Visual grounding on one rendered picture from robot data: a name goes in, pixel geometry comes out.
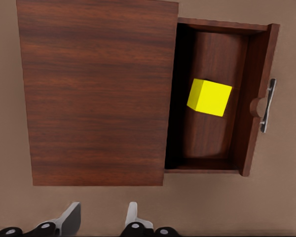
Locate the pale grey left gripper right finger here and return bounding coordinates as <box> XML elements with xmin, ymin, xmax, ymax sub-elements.
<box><xmin>120</xmin><ymin>201</ymin><xmax>155</xmax><ymax>237</ymax></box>

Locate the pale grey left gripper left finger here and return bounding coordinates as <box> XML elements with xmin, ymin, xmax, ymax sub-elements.
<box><xmin>22</xmin><ymin>201</ymin><xmax>81</xmax><ymax>237</ymax></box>

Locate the dark wooden cabinet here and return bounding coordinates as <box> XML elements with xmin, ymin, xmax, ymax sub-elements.
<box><xmin>16</xmin><ymin>0</ymin><xmax>180</xmax><ymax>187</ymax></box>

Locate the yellow cube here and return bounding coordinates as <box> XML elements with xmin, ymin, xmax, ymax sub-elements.
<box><xmin>186</xmin><ymin>78</ymin><xmax>233</xmax><ymax>118</ymax></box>

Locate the dark wooden drawer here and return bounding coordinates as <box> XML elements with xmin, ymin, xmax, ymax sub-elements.
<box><xmin>164</xmin><ymin>17</ymin><xmax>281</xmax><ymax>177</ymax></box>

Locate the silver drawer handle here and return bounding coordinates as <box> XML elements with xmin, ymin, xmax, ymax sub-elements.
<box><xmin>259</xmin><ymin>78</ymin><xmax>277</xmax><ymax>134</ymax></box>

